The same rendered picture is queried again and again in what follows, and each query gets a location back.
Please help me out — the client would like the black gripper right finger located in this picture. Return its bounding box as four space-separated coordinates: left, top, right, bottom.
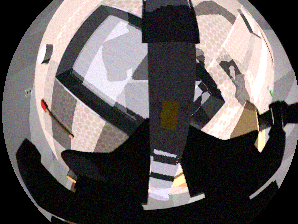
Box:
180 125 259 198

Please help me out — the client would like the white cylinder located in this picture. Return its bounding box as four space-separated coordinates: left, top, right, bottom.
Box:
37 44 53 64

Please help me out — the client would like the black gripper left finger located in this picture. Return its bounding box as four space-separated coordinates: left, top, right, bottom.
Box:
60 117 152 205

